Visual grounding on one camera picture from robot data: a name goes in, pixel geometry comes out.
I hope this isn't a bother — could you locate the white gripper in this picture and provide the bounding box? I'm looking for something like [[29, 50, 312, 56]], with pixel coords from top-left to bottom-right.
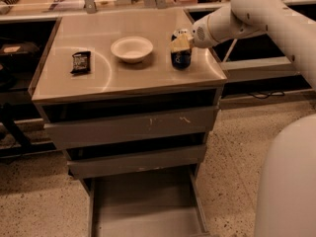
[[170, 6, 264, 53]]

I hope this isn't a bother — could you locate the blue pepsi can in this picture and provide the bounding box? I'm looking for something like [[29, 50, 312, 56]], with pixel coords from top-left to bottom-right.
[[171, 29, 192, 69]]

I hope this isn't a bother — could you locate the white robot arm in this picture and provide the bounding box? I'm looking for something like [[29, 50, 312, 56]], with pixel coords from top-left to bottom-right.
[[170, 0, 316, 237]]

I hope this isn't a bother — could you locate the grey drawer cabinet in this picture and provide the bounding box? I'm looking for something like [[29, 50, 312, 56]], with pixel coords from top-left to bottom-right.
[[28, 7, 229, 237]]

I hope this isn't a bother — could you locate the grey top drawer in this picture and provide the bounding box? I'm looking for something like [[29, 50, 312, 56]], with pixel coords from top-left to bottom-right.
[[44, 107, 218, 149]]

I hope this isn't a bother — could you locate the grey middle drawer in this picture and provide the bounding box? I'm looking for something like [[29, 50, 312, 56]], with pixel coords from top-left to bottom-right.
[[67, 144, 206, 179]]

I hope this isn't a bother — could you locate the grey open bottom drawer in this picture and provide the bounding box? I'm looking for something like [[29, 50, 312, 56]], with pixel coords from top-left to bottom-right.
[[88, 166, 210, 237]]

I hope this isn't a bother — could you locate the white paper bowl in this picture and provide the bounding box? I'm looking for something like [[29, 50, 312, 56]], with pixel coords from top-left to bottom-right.
[[111, 37, 153, 63]]

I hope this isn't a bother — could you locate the grey low shelf right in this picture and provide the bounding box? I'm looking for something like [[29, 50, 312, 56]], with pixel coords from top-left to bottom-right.
[[220, 56, 298, 83]]

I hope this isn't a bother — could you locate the dark snack bar wrapper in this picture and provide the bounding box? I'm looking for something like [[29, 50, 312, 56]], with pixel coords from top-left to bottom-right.
[[71, 51, 91, 74]]

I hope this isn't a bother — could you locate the black bag on shelf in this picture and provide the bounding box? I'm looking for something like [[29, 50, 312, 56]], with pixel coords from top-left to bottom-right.
[[0, 41, 40, 72]]

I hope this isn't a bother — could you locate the black cable on floor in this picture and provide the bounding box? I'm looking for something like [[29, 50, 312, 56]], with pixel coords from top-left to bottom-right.
[[247, 90, 286, 101]]

